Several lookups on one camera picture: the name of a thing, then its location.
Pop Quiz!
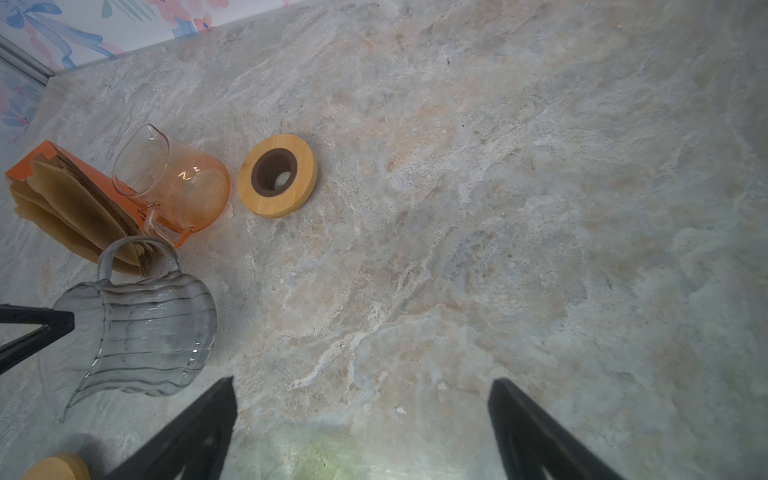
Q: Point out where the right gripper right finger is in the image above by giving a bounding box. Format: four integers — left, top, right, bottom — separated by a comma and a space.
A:
487, 378, 621, 479

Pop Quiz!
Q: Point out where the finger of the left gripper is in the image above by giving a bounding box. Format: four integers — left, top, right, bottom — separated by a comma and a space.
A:
1, 304, 75, 374

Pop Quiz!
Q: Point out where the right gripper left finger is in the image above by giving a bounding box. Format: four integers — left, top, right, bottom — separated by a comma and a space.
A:
107, 377, 237, 479

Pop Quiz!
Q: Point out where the grey glass carafe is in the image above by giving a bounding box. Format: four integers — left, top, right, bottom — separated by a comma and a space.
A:
38, 236, 217, 422

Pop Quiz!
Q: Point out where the orange coffee filter holder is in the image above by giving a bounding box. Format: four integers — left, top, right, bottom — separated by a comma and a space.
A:
6, 141, 146, 263

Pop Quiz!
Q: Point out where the wooden ring dripper base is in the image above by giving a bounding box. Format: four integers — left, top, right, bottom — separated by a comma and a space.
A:
237, 134, 318, 218

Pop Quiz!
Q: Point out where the orange glass carafe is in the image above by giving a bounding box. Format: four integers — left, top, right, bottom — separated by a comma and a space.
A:
112, 124, 231, 248

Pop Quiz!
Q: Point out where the left aluminium corner post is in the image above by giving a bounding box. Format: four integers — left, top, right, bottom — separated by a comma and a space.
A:
0, 36, 55, 86

